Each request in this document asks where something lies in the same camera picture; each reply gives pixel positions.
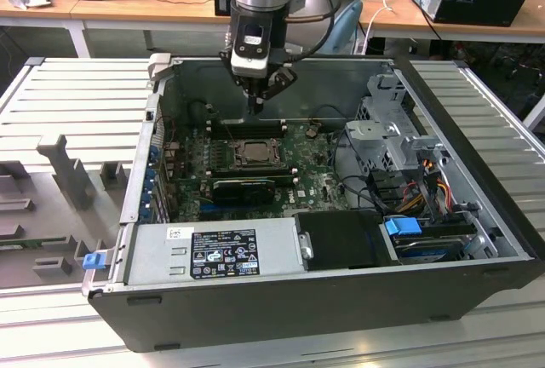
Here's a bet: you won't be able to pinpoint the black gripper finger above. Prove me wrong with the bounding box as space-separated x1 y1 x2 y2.
256 67 298 114
232 72 258 113

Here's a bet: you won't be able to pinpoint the silver topped green CPU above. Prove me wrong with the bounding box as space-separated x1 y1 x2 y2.
241 144 273 164

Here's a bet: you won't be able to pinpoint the CPU socket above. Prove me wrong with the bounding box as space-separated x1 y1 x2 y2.
228 138 285 170

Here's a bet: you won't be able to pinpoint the grey case latch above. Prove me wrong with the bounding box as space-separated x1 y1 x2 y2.
146 53 172 88

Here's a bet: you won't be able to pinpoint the black graphics card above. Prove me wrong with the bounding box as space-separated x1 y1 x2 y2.
211 178 277 206

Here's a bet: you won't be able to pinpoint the green motherboard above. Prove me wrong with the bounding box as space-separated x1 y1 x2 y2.
163 118 354 222

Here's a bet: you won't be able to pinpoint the silver metal drive cage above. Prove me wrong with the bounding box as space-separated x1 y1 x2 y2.
343 72 452 173

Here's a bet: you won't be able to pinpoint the black power supply label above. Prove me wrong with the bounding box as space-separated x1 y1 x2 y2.
189 227 260 279

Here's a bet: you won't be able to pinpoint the black plastic shroud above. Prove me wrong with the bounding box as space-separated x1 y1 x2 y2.
293 210 401 271

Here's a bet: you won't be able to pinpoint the silver power supply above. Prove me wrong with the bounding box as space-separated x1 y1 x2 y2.
123 216 307 287

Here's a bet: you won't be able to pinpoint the hard disk in blue carrier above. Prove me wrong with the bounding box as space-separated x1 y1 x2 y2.
382 216 469 265

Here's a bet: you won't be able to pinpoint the black PC case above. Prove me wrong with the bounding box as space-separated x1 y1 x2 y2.
87 55 545 354

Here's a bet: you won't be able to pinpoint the blue plastic latch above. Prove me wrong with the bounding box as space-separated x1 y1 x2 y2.
83 252 106 271

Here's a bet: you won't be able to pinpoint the white table leg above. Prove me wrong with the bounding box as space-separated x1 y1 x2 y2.
522 95 545 130

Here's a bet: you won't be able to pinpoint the green RAM stick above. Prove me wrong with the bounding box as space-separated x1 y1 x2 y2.
0 238 69 255

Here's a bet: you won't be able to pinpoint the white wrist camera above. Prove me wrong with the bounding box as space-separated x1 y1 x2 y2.
229 21 273 78

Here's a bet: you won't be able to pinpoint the white cable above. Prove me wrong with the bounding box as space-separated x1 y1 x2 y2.
355 0 395 55

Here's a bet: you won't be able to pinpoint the coloured power wires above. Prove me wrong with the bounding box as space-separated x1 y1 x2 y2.
399 158 455 212

